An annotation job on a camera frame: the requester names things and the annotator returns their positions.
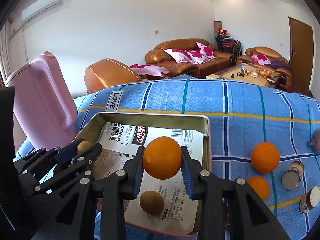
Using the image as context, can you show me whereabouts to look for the orange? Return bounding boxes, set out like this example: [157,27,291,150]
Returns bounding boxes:
[246,176,270,202]
[142,136,183,180]
[251,142,280,174]

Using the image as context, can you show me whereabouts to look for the metal tin box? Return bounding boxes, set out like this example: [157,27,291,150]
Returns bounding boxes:
[74,112,212,237]

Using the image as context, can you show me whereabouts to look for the pile of snacks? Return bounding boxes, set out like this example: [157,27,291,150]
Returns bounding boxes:
[239,65,278,81]

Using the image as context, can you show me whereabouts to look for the wooden coffee table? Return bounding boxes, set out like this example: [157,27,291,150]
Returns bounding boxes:
[206,63,280,88]

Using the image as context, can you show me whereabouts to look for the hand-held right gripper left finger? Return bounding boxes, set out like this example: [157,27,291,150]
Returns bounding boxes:
[31,146,146,240]

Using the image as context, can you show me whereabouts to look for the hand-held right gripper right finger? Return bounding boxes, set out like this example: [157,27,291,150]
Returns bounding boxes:
[180,146,292,240]

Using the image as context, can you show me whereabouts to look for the brown leather sofa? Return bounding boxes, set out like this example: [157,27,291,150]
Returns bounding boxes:
[145,38,237,78]

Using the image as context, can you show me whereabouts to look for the brown leather ottoman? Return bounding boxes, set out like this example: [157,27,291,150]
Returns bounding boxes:
[84,58,143,94]

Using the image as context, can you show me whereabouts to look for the brown wooden door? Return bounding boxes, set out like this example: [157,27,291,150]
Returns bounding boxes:
[287,16,314,95]

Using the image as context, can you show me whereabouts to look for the pink plastic chair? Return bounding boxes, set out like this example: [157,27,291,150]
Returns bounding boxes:
[5,51,78,152]

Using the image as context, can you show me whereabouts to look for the white air conditioner pipe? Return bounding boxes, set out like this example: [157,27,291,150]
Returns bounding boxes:
[22,22,28,61]

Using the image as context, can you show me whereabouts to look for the printed paper liner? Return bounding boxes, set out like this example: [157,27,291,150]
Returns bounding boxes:
[96,122,205,233]

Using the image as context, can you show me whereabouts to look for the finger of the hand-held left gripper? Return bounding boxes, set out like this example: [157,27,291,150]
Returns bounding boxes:
[32,142,103,195]
[14,140,83,178]

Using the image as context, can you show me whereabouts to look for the pink floral pillow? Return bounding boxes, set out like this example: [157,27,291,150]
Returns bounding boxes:
[164,48,193,63]
[251,54,272,66]
[196,42,217,59]
[186,50,210,65]

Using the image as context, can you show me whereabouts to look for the stacked black chairs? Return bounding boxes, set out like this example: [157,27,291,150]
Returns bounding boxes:
[215,34,242,58]

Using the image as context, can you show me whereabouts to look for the blue plaid blanket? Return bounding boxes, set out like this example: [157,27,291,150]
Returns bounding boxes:
[14,76,320,240]

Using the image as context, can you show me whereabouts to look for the brown leather armchair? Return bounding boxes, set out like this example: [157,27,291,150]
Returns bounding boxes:
[236,46,293,90]

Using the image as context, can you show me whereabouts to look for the purple cloth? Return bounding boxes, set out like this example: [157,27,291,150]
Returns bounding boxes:
[269,60,292,72]

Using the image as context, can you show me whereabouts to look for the kiwi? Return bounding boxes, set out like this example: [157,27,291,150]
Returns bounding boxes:
[77,141,93,153]
[139,190,165,215]

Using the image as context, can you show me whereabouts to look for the pink floral bedding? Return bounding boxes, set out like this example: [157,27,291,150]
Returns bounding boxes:
[129,64,170,77]

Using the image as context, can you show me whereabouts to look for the white air conditioner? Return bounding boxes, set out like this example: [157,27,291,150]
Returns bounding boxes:
[21,0,65,23]

